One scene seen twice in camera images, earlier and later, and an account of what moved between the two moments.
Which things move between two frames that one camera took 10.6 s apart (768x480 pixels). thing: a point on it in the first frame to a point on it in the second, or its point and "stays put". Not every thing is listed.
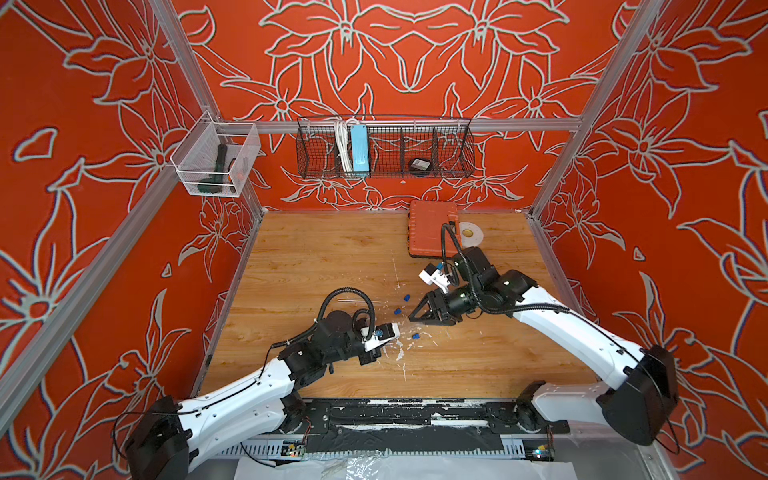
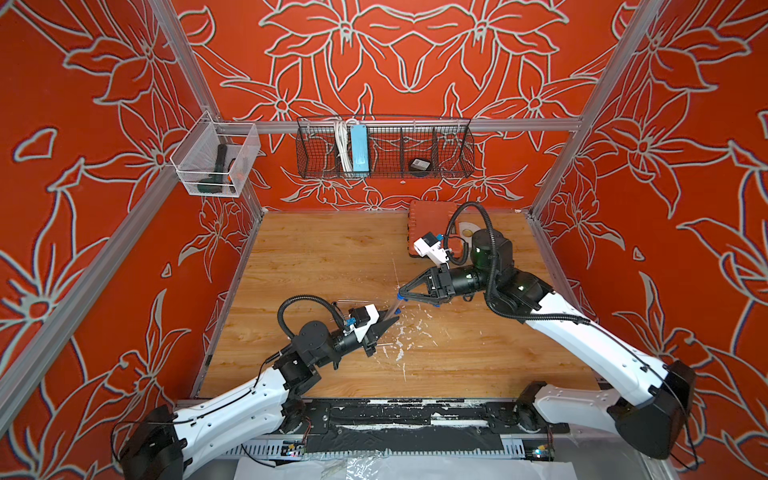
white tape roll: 471,234 stays put
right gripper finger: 426,298 to 428,275
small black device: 420,165 stays put
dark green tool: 214,184 stays put
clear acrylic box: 214,158 stays put
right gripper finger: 432,317 to 419,297
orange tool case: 426,219 stays put
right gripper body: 456,304 to 463,283
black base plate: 410,425 stays put
